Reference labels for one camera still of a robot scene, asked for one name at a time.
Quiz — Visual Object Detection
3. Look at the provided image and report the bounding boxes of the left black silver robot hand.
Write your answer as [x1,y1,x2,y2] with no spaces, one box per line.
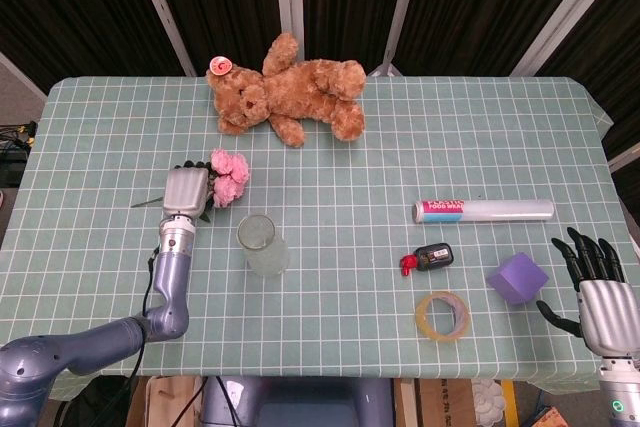
[163,160,217,223]

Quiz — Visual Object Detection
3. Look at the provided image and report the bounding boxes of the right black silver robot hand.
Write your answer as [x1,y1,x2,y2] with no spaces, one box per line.
[535,226,640,359]

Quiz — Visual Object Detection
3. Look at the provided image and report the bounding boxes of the pink artificial flower bouquet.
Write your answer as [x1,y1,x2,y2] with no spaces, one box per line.
[130,148,251,223]

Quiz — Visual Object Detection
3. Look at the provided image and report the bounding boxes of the clear glass cup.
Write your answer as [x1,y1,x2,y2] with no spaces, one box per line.
[236,214,292,279]

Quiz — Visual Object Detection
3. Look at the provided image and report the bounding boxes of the purple foam cube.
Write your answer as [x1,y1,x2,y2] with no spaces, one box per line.
[485,251,550,307]

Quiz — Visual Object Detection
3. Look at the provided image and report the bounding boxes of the brown plush teddy bear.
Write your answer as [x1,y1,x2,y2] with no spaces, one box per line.
[205,31,369,149]

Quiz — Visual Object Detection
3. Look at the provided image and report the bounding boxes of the plastic food wrap roll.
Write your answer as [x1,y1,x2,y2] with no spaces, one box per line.
[411,198,556,225]

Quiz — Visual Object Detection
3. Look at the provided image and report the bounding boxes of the green white-grid tablecloth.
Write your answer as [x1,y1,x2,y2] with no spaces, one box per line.
[0,75,615,402]

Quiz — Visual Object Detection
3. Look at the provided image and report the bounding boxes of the yellowish clear tape roll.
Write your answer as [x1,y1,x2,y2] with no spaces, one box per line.
[414,290,472,343]

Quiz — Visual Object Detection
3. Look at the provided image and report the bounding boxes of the black bottle with red cap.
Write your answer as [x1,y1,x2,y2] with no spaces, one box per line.
[399,242,455,277]

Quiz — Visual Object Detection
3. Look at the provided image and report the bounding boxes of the brown cardboard box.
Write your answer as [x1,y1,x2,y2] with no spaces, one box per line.
[417,377,476,427]

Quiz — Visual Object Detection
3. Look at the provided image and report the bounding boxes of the light wooden board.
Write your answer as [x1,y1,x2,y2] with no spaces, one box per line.
[124,375,204,427]

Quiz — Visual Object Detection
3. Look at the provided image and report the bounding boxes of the black bag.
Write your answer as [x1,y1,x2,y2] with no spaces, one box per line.
[54,375,132,427]

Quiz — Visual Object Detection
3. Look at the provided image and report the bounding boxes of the blue-grey robot torso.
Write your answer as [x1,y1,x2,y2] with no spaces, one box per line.
[199,375,396,427]

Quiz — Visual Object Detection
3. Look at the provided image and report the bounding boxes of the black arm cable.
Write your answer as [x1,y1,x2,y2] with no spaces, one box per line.
[130,245,162,398]

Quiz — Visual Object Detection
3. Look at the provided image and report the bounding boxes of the white frame bar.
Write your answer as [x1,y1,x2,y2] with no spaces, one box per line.
[607,141,640,173]

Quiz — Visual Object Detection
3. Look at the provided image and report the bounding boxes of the black cable bundle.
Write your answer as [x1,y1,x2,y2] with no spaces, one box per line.
[0,119,40,153]

